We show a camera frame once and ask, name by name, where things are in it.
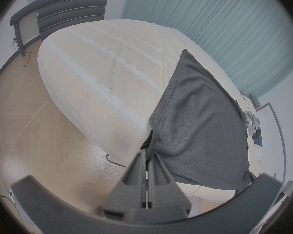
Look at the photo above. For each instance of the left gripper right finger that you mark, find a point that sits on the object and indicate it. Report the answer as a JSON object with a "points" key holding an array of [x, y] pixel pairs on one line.
{"points": [[167, 194]]}

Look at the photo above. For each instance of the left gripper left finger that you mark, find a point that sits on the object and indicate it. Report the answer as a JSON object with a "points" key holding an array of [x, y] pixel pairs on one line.
{"points": [[127, 194]]}

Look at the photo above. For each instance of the black T-shirt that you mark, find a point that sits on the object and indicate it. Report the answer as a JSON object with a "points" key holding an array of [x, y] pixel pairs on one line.
{"points": [[197, 118]]}

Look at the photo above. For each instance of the pile of clothes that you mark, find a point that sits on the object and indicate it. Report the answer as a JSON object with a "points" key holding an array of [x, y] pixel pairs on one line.
{"points": [[252, 123]]}

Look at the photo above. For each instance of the bed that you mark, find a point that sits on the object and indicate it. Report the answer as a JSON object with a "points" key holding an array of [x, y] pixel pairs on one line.
{"points": [[100, 69]]}

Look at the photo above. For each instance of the white printed pillow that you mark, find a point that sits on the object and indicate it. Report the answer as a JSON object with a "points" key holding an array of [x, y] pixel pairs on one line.
{"points": [[245, 102]]}

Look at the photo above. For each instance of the grey bedside table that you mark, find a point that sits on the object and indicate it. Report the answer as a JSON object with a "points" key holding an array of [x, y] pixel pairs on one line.
{"points": [[255, 101]]}

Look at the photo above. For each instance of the blue-green curtain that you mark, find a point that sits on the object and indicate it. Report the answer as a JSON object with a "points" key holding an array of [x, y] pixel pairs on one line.
{"points": [[161, 8], [254, 45]]}

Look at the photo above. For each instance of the black chest of drawers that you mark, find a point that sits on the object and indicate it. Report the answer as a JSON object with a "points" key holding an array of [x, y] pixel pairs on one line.
{"points": [[70, 13]]}

